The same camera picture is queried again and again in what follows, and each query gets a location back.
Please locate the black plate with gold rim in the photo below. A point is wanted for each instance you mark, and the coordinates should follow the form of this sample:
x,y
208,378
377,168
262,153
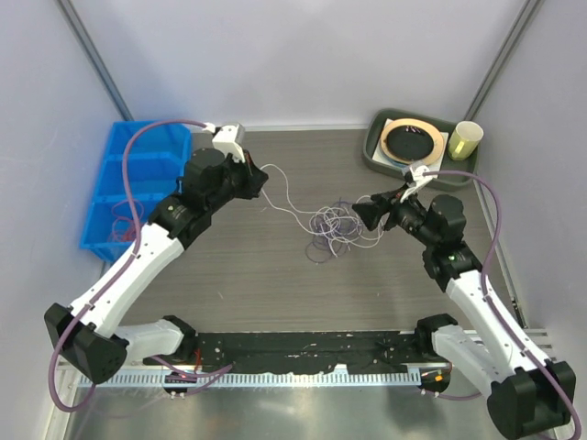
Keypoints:
x,y
409,140

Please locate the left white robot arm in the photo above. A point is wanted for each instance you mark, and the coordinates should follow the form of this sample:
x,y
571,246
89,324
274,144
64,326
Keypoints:
x,y
88,333

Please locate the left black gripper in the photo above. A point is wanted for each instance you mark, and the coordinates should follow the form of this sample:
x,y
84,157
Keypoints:
x,y
254,177

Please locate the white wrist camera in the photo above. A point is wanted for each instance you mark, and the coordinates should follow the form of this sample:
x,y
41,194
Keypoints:
x,y
226,142
416,176

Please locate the blue plastic compartment bin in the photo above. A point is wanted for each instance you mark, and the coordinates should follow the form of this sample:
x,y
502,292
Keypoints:
x,y
154,163

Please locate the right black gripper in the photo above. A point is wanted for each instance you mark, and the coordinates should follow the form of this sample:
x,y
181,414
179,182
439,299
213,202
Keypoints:
x,y
383,203

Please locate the yellow-green paper cup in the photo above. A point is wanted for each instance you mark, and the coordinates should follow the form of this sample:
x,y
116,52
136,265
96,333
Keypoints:
x,y
465,138

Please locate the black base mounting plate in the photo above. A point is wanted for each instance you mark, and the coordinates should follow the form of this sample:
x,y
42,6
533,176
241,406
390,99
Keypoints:
x,y
309,353

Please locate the white slotted cable duct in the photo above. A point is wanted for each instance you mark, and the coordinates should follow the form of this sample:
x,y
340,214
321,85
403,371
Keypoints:
x,y
339,377

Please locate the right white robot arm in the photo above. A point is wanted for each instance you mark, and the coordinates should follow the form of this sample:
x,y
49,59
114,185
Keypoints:
x,y
526,392

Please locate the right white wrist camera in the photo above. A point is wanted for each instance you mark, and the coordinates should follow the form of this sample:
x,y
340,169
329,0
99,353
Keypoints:
x,y
416,176

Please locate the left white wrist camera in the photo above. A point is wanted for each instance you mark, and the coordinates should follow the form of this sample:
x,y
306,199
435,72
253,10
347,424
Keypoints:
x,y
226,142

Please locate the dark green tray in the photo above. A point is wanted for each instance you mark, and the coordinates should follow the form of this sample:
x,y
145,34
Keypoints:
x,y
388,115

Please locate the white paper under plate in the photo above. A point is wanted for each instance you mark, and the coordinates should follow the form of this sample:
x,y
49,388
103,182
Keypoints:
x,y
379,157

